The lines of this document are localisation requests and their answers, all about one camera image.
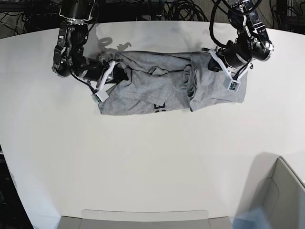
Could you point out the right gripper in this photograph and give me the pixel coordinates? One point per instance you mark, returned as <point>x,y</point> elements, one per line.
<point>93,70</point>

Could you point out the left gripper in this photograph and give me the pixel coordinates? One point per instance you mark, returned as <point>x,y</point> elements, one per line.
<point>236,60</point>

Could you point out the grey T-shirt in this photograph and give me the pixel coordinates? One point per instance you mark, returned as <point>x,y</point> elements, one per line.
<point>159,82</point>

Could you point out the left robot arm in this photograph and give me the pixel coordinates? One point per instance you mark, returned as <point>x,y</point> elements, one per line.
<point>243,16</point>

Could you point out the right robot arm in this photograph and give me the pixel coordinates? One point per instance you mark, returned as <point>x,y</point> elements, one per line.
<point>80,16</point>

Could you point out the grey chair at right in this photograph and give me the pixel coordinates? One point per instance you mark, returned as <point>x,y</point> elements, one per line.
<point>279,201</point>

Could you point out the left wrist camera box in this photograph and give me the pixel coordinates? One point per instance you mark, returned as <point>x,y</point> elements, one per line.
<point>231,84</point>

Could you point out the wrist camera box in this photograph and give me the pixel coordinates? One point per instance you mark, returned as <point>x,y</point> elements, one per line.
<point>231,84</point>
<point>100,96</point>

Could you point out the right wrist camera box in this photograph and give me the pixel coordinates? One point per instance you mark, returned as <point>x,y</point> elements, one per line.
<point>100,96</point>

